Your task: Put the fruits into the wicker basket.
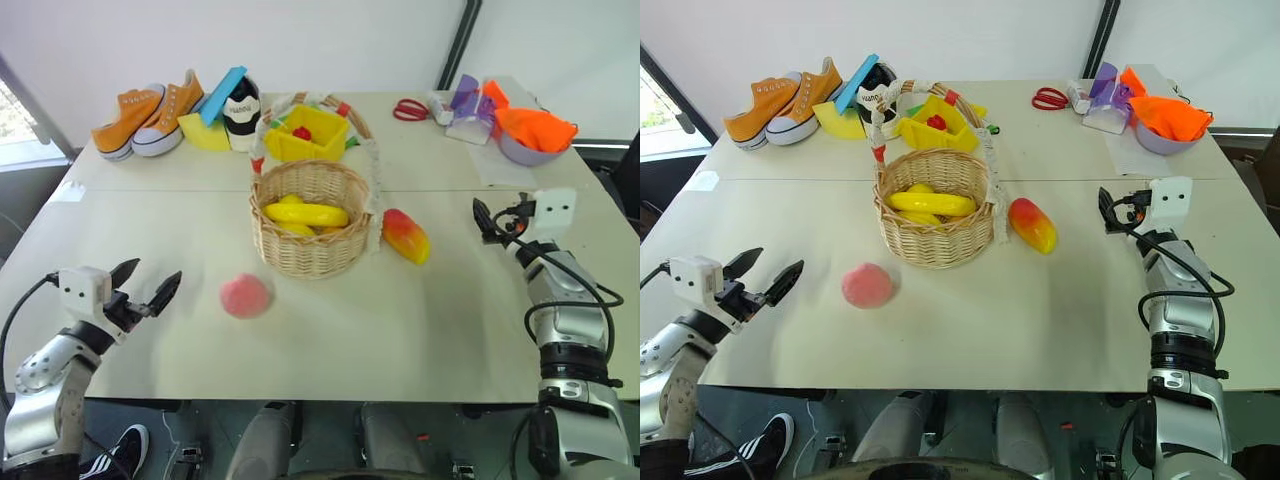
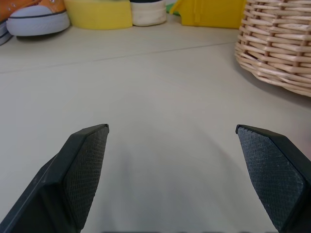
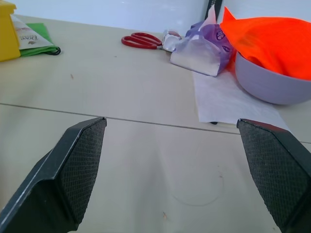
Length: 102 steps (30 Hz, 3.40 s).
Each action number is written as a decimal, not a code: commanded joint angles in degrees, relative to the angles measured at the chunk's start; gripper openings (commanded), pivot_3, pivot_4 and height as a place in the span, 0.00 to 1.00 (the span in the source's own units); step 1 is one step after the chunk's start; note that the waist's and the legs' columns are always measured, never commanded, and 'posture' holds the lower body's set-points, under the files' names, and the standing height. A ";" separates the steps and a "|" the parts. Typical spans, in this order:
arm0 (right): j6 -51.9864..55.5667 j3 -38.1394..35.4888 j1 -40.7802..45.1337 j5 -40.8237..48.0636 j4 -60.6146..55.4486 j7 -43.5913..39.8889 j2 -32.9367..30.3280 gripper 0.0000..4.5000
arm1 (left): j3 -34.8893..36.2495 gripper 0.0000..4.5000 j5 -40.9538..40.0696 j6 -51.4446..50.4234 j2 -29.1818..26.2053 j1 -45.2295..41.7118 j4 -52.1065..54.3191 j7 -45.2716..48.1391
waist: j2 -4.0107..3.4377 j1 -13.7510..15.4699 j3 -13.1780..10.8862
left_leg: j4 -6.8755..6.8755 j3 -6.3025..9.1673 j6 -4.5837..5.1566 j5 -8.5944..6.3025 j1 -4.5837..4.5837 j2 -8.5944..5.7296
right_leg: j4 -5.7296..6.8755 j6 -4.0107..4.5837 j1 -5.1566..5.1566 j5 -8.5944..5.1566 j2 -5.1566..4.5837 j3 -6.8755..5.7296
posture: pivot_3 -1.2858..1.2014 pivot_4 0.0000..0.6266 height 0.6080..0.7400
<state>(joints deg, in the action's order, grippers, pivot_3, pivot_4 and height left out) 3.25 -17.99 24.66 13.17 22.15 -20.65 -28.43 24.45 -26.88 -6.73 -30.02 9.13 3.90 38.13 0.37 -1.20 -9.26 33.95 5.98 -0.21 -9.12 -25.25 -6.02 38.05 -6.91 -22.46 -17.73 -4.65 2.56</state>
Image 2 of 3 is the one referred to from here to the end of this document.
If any orange canvas sneaker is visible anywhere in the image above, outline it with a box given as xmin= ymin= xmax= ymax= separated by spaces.
xmin=0 ymin=0 xmax=71 ymax=37

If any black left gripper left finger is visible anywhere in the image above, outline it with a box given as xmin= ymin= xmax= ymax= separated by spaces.
xmin=0 ymin=123 xmax=110 ymax=233

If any wicker basket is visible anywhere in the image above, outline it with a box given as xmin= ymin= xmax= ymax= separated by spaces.
xmin=234 ymin=0 xmax=311 ymax=98

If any white fabric shoe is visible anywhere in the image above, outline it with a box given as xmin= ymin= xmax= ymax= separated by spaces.
xmin=129 ymin=0 xmax=168 ymax=27

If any yellow plastic box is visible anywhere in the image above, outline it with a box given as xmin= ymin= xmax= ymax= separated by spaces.
xmin=170 ymin=0 xmax=247 ymax=30

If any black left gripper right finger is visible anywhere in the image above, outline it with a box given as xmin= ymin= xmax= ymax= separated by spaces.
xmin=235 ymin=124 xmax=311 ymax=233

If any green flat item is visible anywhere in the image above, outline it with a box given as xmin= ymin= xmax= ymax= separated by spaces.
xmin=166 ymin=2 xmax=180 ymax=17

